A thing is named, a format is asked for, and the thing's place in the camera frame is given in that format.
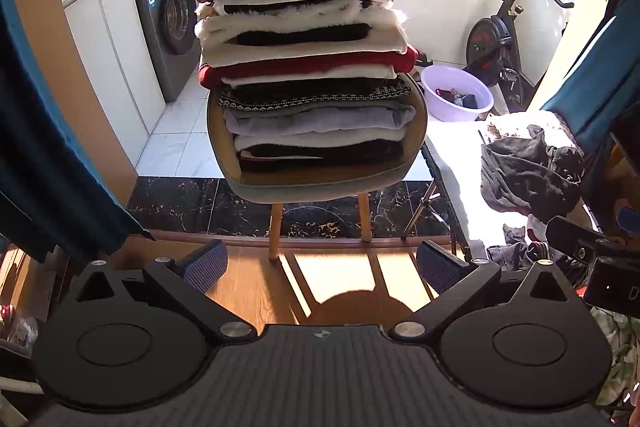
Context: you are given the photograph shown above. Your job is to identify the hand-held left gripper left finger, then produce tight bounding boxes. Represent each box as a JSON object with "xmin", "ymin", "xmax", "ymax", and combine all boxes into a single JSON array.
[{"xmin": 69, "ymin": 240, "xmax": 257, "ymax": 344}]

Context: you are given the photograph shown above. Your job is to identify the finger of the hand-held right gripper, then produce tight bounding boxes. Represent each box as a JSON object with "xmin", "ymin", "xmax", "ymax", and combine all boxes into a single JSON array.
[
  {"xmin": 616, "ymin": 206, "xmax": 640, "ymax": 235},
  {"xmin": 545, "ymin": 215, "xmax": 622, "ymax": 265}
]

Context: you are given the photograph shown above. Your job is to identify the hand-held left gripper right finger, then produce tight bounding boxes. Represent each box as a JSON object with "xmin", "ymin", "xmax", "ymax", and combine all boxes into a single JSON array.
[{"xmin": 388, "ymin": 239, "xmax": 577, "ymax": 343}]

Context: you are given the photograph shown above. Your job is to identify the small dark clothes pile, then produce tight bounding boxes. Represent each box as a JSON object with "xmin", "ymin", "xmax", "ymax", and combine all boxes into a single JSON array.
[{"xmin": 486, "ymin": 223, "xmax": 552, "ymax": 272}]

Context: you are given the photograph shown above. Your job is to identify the stack of folded clothes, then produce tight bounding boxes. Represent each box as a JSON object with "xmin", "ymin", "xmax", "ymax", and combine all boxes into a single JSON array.
[{"xmin": 191, "ymin": 0, "xmax": 421, "ymax": 173}]

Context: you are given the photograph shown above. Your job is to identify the white green printed clothing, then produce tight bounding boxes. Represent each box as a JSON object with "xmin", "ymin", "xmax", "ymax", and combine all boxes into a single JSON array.
[{"xmin": 589, "ymin": 306, "xmax": 640, "ymax": 414}]

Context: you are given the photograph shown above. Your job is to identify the dark grey crumpled garment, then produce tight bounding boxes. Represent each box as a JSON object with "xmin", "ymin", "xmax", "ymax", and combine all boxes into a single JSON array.
[{"xmin": 480, "ymin": 124, "xmax": 587, "ymax": 219}]

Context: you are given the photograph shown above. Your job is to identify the white folding table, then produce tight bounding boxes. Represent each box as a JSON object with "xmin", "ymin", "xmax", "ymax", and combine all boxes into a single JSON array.
[{"xmin": 402, "ymin": 116, "xmax": 602, "ymax": 260}]

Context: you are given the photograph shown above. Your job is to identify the white fluffy blanket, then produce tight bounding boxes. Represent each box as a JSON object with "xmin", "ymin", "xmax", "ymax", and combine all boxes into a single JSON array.
[{"xmin": 486, "ymin": 108, "xmax": 577, "ymax": 149}]

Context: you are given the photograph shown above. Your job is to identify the beige chair with wooden legs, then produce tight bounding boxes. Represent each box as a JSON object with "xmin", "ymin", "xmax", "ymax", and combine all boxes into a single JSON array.
[{"xmin": 206, "ymin": 71, "xmax": 430, "ymax": 263}]

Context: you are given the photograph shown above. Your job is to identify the teal curtain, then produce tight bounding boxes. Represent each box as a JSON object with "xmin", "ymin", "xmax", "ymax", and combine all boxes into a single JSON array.
[
  {"xmin": 539, "ymin": 0, "xmax": 640, "ymax": 154},
  {"xmin": 0, "ymin": 0, "xmax": 157, "ymax": 267}
]

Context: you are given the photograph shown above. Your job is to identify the purple plastic basin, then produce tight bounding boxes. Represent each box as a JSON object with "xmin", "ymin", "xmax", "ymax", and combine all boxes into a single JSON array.
[{"xmin": 420, "ymin": 66, "xmax": 496, "ymax": 123}]

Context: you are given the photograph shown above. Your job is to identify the white cabinet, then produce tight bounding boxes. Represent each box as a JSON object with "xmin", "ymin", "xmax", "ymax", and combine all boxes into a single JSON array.
[{"xmin": 59, "ymin": 0, "xmax": 169, "ymax": 169}]

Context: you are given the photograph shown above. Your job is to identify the black exercise bike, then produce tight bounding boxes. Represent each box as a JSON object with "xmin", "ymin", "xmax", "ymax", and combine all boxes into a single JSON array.
[{"xmin": 461, "ymin": 0, "xmax": 577, "ymax": 114}]

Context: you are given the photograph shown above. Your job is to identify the grey washing machine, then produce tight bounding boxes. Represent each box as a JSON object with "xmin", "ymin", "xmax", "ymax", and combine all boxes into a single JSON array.
[{"xmin": 130, "ymin": 0, "xmax": 204, "ymax": 104}]

